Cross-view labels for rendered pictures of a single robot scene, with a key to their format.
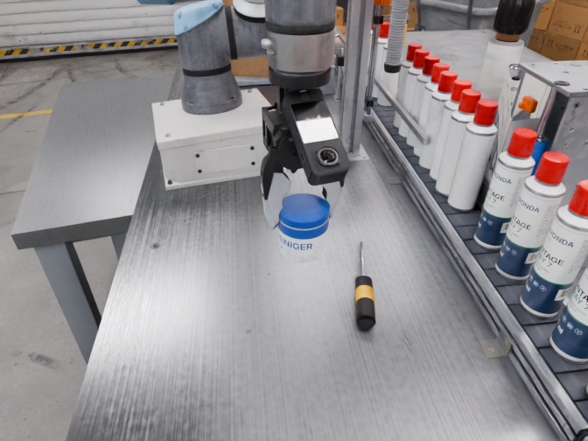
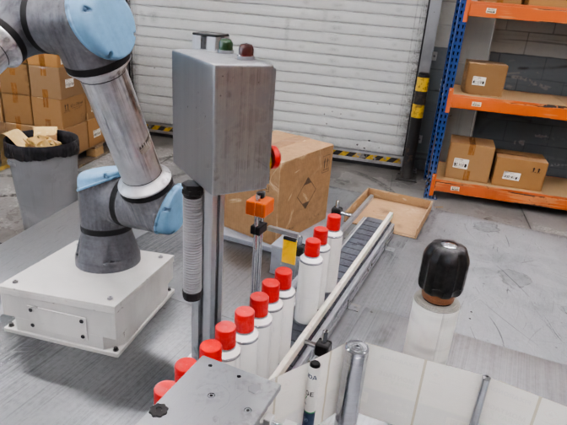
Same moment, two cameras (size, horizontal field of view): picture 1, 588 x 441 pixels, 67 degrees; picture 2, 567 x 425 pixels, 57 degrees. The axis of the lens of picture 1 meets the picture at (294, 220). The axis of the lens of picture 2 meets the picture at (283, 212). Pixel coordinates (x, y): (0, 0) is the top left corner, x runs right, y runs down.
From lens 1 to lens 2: 0.80 m
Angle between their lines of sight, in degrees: 29
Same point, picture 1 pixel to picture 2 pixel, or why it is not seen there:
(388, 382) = not seen: outside the picture
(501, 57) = (418, 319)
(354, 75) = not seen: hidden behind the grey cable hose
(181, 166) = (18, 314)
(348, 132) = (196, 341)
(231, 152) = (62, 318)
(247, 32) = (124, 207)
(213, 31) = (98, 198)
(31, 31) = not seen: hidden behind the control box
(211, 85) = (91, 244)
